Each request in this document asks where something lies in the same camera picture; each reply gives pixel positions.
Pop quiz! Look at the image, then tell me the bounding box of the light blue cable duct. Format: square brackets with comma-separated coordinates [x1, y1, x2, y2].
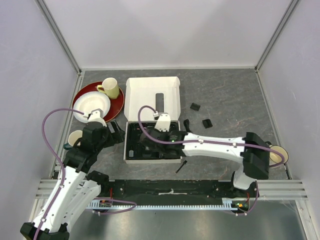
[85, 199, 250, 212]

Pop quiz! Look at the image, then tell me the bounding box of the white round plate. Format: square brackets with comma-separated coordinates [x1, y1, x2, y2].
[73, 91, 111, 118]

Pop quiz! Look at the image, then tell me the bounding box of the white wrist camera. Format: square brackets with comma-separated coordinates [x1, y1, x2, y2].
[83, 108, 107, 127]
[153, 111, 171, 132]

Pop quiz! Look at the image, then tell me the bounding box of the black cleaning brush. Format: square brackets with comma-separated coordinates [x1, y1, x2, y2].
[175, 160, 188, 174]

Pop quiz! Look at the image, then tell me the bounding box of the white cardboard box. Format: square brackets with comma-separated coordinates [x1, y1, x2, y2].
[123, 76, 183, 165]

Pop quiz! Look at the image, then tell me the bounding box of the black comb attachment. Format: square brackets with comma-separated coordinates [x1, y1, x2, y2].
[190, 102, 201, 112]
[202, 119, 213, 129]

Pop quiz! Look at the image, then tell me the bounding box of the white cup green handle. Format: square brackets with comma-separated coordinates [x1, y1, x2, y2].
[63, 130, 83, 150]

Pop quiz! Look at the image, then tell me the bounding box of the black plastic tray insert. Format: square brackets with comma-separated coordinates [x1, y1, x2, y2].
[123, 121, 182, 164]

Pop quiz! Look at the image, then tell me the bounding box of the small clear oil bottle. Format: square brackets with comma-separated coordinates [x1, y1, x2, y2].
[128, 150, 134, 158]

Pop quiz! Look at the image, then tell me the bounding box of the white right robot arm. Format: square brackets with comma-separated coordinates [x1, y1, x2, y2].
[140, 128, 270, 197]

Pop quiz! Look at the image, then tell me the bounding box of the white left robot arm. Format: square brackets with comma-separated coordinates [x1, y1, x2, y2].
[20, 121, 125, 240]

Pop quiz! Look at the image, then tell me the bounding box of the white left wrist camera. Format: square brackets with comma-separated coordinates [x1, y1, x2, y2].
[83, 108, 107, 127]

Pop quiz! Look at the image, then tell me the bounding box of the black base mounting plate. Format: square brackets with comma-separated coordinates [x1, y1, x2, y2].
[98, 179, 257, 204]

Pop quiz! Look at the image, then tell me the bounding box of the yellow mug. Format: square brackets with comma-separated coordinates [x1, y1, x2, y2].
[96, 77, 120, 99]

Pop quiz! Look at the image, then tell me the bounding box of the dark red round plate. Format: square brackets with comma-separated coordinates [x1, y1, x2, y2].
[72, 81, 125, 123]

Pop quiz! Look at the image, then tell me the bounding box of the cream enamel mug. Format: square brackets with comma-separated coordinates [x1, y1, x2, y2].
[265, 141, 289, 168]

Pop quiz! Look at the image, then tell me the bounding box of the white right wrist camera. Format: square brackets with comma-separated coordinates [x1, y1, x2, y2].
[153, 111, 171, 132]

